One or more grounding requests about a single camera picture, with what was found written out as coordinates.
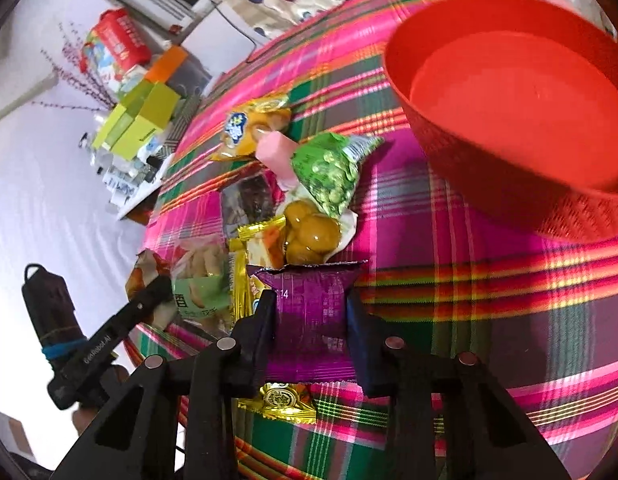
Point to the pink plaid tablecloth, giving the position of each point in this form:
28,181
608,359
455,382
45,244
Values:
543,315

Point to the red round plastic basket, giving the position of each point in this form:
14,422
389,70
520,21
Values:
515,104

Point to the clear peanut snack bag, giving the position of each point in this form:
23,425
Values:
200,282

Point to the green pea snack bag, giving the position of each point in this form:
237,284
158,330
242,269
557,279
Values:
328,166

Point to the gold rice bar packet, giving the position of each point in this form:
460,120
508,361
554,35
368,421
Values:
261,245

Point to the lime green box stack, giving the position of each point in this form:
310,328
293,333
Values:
143,112

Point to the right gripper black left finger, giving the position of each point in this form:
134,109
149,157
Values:
173,419

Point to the dark plum snack packet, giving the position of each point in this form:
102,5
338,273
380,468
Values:
246,201

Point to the dried flower branches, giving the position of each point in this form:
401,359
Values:
73,69

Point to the pink jelly cup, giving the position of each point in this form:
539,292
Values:
275,150

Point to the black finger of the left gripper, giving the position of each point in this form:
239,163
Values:
152,305

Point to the yellow chip snack bag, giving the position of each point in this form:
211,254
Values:
248,123

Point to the red gift bag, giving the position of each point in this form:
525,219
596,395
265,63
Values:
113,47

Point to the orange white snack bag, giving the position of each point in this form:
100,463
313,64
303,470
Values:
147,267

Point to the orange storage box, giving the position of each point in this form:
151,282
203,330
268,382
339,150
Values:
166,65

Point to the white side shelf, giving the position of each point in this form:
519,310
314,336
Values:
133,184

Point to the purple snack packet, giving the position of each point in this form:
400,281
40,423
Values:
310,331

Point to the black patterned tray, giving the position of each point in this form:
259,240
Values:
185,112

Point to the clear yellow egg-yolk pack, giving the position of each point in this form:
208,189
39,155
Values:
310,236

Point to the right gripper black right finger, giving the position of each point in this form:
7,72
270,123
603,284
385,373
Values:
449,417

